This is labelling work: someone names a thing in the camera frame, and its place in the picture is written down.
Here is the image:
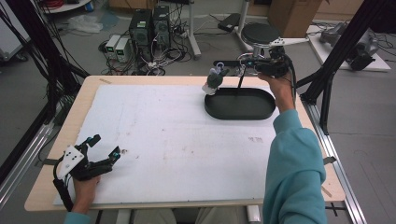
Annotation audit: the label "black oval tray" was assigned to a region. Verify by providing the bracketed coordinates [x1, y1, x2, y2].
[204, 87, 277, 121]

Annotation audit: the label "brown cardboard box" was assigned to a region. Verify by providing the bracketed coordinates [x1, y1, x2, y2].
[266, 0, 324, 40]

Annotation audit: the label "white foam mat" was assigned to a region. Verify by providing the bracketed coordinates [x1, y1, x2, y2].
[51, 84, 281, 207]

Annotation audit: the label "flat black device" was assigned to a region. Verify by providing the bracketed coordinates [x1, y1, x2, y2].
[217, 12, 242, 34]

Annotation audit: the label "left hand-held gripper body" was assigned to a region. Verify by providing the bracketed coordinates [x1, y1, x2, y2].
[56, 145, 113, 182]

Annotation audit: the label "white power supply unit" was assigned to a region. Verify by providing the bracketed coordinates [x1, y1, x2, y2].
[104, 34, 121, 61]
[114, 36, 133, 63]

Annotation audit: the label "black metal frame post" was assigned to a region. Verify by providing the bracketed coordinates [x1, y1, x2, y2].
[0, 0, 92, 125]
[292, 0, 396, 136]

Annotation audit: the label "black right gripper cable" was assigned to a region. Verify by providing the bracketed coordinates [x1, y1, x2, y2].
[281, 53, 299, 105]

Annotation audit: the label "person's right hand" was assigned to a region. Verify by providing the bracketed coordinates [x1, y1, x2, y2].
[257, 72, 297, 114]

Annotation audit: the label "plush toy keychain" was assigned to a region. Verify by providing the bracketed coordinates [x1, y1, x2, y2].
[201, 61, 231, 96]

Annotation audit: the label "aluminium rail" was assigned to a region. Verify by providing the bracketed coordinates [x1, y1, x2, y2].
[0, 122, 60, 210]
[302, 101, 369, 224]

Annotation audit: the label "person's left hand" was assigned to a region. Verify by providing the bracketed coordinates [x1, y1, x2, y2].
[72, 175, 103, 215]

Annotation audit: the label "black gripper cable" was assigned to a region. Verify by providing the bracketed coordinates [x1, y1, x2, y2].
[51, 158, 75, 213]
[281, 53, 299, 105]

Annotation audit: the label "white board with grey devices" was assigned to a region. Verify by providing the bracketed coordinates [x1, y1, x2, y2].
[305, 21, 392, 73]

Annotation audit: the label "thin wooden stick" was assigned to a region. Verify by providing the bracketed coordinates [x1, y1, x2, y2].
[320, 185, 333, 199]

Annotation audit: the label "electronic boxes on floor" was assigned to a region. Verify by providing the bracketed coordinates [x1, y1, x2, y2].
[97, 8, 200, 77]

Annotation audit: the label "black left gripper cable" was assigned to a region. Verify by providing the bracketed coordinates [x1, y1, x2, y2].
[51, 158, 75, 213]

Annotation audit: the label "grey desk leg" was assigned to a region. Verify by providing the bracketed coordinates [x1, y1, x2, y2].
[186, 0, 203, 61]

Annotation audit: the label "clear plastic bag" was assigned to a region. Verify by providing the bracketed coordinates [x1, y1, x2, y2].
[65, 14, 105, 35]

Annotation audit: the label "black T-shaped hanger stand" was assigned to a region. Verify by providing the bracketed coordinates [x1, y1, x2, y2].
[213, 60, 260, 90]

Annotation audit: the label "black round stool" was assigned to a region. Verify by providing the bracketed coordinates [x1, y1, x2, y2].
[235, 21, 282, 63]

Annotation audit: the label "black computer tower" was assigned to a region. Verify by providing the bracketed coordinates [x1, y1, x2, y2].
[128, 8, 154, 49]
[151, 5, 172, 50]

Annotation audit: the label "person's legs beige trousers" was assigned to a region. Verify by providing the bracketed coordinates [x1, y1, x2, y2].
[128, 206, 250, 224]

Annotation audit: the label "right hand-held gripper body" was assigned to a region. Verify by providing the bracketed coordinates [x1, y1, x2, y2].
[255, 36, 310, 79]

